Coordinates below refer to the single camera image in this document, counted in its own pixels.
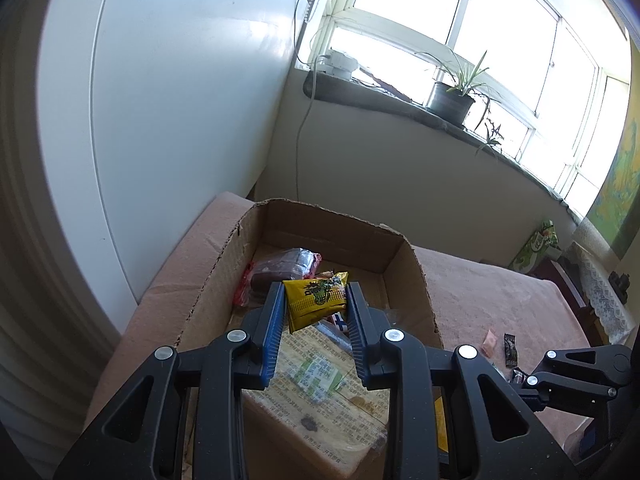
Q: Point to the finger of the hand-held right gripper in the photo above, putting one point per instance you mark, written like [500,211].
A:
[580,375]

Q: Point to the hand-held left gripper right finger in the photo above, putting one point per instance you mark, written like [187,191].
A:
[356,335]

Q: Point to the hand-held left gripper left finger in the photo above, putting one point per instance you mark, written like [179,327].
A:
[274,332]

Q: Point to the yellow snack packet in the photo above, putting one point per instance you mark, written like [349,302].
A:
[315,300]

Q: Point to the red snack stick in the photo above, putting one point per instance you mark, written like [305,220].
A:
[243,286]

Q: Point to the dark red snack packet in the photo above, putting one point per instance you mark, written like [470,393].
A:
[285,266]

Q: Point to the brown cardboard box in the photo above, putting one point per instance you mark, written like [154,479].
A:
[395,270]

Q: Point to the large clear cracker packet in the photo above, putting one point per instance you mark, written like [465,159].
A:
[320,405]

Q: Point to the thin dark snack strip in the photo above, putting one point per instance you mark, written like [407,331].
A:
[510,350]

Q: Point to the white lace covered side table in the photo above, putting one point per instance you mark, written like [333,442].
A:
[600,290]

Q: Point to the pink wrapped candy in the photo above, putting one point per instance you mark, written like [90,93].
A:
[490,343]

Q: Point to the dark teapot ornament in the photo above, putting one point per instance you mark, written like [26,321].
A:
[620,280]

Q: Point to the green gift bag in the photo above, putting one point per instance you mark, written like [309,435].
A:
[537,251]

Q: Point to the white cabinet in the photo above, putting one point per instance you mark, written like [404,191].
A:
[175,120]

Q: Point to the potted spider plant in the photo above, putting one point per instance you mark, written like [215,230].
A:
[452,100]

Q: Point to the white power box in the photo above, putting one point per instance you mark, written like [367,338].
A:
[340,63]

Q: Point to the landscape wall painting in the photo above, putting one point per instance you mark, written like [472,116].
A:
[620,180]

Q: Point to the white window frame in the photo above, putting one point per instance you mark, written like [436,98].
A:
[500,35]

